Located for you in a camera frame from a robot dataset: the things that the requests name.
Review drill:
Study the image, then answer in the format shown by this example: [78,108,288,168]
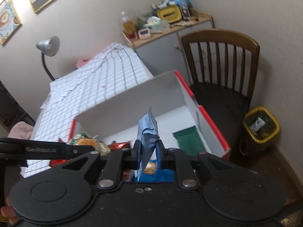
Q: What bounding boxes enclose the red white cardboard box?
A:
[67,70,231,183]

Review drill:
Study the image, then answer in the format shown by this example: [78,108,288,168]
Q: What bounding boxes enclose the white black checkered tablecloth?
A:
[23,43,155,178]

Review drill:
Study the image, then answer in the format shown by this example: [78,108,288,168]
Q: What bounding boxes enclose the yellow tissue box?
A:
[157,5,183,24]

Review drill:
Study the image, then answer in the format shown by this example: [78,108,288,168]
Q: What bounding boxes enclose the person left hand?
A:
[1,205,19,225]

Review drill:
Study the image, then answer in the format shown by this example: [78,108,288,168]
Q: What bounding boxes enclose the grey wooden cabinet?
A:
[122,8,214,84]

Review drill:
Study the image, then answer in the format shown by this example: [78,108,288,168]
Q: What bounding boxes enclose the white tissue pack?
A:
[143,16,170,34]

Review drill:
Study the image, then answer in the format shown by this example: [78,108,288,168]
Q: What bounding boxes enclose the red yellow chips bag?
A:
[49,159,68,168]

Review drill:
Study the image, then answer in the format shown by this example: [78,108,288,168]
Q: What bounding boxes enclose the light blue snack packet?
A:
[137,107,160,178]

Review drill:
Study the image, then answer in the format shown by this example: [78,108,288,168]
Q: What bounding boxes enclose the white digital timer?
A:
[138,28,152,40]

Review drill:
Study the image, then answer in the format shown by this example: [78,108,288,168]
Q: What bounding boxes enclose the blue cookie packet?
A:
[135,169,175,183]

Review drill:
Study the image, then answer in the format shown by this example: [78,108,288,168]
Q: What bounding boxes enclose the yellow trash bin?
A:
[243,106,280,151]

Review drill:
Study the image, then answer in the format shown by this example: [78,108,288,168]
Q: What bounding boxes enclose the brown oreo snack bag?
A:
[108,141,130,150]

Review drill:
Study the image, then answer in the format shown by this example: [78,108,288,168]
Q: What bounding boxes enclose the silver desk lamp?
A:
[36,36,60,81]

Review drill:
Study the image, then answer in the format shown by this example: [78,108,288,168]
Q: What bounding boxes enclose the pink jacket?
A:
[8,121,34,140]

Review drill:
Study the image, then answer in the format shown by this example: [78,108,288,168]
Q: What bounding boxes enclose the paper items on table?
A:
[40,93,51,109]

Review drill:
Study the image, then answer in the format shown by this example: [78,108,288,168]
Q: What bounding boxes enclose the framed food picture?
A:
[0,0,22,46]

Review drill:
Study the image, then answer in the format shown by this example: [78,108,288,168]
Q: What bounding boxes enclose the pink box on table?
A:
[76,59,90,69]

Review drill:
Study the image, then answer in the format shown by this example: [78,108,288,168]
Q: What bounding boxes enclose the green snack packet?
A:
[173,126,206,156]

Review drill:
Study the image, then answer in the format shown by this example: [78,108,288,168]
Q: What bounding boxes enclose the braised egg packet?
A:
[67,132,111,156]

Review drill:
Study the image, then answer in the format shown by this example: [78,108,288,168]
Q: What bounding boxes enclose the orange drink bottle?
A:
[121,11,138,42]

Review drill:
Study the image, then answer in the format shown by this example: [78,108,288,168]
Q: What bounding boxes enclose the brown wooden chair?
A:
[181,29,260,164]

